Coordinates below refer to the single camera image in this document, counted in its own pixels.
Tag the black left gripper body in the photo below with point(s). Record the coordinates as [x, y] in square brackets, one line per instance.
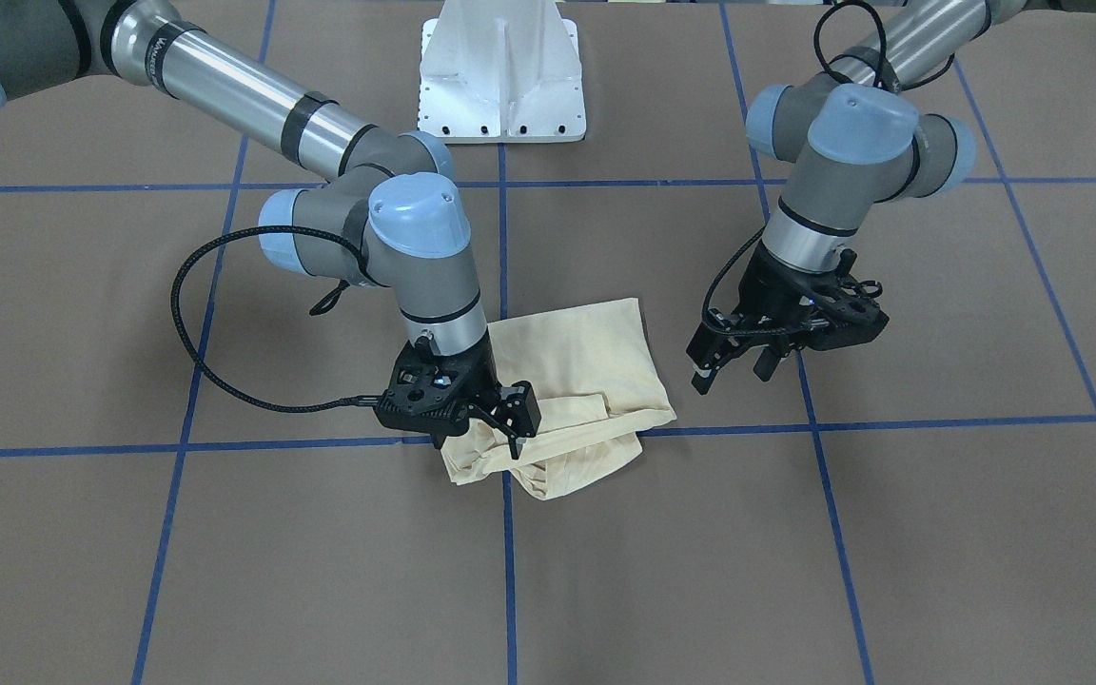
[765, 288]

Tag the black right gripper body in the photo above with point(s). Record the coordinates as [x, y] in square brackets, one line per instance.
[482, 377]

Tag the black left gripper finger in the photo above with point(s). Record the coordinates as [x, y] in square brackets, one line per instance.
[718, 340]
[772, 354]

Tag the beige long-sleeve printed shirt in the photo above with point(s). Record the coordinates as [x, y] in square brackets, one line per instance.
[596, 386]

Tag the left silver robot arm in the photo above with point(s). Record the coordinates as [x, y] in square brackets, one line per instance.
[854, 141]

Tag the left gripper camera bracket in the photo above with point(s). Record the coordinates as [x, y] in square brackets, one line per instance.
[835, 310]

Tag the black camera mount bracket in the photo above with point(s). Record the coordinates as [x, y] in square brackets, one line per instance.
[409, 403]

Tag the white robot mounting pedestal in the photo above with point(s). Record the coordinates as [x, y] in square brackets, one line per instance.
[501, 72]

